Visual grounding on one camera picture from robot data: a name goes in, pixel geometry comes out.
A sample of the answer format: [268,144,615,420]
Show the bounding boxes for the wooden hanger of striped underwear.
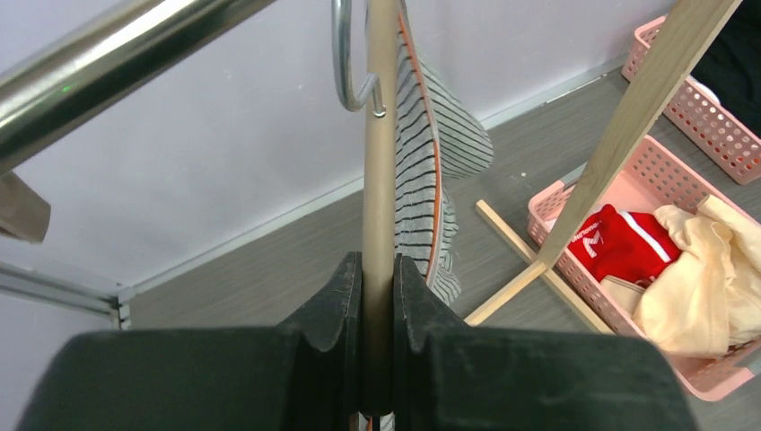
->
[331,1,398,417]

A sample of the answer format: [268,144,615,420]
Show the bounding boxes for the wooden clothes rack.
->
[1,1,739,326]

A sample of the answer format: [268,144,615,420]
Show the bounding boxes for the near pink basket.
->
[528,136,760,401]

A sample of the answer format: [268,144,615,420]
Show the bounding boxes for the far pink basket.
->
[620,15,761,187]

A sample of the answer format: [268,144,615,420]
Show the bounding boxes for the pink basket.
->
[620,15,761,187]
[528,136,760,401]

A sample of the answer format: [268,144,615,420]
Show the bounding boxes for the red underwear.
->
[568,205,682,287]

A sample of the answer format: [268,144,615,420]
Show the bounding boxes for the grey striped underwear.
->
[395,2,494,305]

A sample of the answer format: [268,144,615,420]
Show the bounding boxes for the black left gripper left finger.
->
[18,252,362,430]

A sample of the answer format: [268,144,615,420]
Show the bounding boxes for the wooden hanger of beige underwear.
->
[1,172,51,243]

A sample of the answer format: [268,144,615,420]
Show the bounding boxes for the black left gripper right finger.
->
[393,255,697,430]

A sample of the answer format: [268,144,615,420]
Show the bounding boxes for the black clothes in basket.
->
[692,0,760,135]

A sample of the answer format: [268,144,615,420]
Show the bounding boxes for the beige underwear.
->
[600,196,760,358]

